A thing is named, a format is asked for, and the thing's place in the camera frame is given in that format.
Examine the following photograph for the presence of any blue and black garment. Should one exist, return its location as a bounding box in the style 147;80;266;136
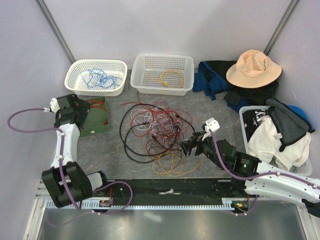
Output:
192;60;279;112

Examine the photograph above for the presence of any black printed shirt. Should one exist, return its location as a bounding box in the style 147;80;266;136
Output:
242;109;268;134

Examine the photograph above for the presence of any aluminium corner post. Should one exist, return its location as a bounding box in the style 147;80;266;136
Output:
263;0;300;56
35;0;76;64

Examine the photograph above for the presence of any thin pink wire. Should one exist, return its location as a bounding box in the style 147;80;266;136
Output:
149;99;186;141

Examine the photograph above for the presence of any thin brown wire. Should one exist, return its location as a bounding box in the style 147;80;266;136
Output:
144;122;191;161

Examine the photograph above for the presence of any thick black cable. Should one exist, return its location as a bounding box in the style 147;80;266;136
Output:
119;103;197;164

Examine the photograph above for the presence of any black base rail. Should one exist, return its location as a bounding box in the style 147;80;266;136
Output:
92;177;261;208

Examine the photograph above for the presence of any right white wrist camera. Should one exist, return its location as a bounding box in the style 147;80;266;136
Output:
202;117;220;141

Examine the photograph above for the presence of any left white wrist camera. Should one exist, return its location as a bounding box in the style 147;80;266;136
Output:
43;98;60;113

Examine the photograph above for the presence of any yellow ethernet patch cable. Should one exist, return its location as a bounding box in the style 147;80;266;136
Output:
160;69;184;89

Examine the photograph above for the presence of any aluminium corner post left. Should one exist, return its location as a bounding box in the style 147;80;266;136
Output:
35;0;76;64

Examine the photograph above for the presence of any beige bucket hat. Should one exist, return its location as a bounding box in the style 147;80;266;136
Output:
226;49;282;89

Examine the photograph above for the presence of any rounded white perforated basket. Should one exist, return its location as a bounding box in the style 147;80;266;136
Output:
64;59;128;97

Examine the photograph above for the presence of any white shirt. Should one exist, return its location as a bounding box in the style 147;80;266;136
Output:
248;116;311;171

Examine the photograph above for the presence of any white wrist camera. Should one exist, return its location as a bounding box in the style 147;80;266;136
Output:
202;117;220;141
43;98;60;113

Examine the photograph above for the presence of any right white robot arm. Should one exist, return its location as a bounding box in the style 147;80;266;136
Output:
179;132;320;217

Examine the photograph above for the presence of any grey black-trimmed garment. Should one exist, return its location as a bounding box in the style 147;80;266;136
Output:
265;98;315;152

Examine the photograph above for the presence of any thin yellow wire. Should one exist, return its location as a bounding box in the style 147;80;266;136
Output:
143;56;205;177

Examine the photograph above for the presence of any green plastic tray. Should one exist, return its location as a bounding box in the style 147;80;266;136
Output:
80;96;112;137

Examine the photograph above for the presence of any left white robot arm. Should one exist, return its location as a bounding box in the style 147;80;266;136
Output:
41;94;110;210

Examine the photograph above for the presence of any rectangular white perforated basket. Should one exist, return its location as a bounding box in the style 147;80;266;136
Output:
130;54;195;96

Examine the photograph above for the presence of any thin white wire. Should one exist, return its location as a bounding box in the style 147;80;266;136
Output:
129;108;191;141

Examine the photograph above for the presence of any red ethernet cable large loop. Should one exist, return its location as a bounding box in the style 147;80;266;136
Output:
88;100;109;125

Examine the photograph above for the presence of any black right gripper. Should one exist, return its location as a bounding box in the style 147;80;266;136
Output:
177;130;227;170

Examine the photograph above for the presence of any thin light blue wire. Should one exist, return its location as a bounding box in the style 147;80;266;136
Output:
80;67;124;90

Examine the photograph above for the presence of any white laundry basket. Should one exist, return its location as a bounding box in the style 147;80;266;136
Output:
239;105;313;177

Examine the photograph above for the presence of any thin dark red wire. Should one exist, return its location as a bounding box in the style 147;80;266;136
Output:
119;91;186;156

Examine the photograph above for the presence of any aluminium corner post right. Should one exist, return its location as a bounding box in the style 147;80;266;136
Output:
263;0;300;56

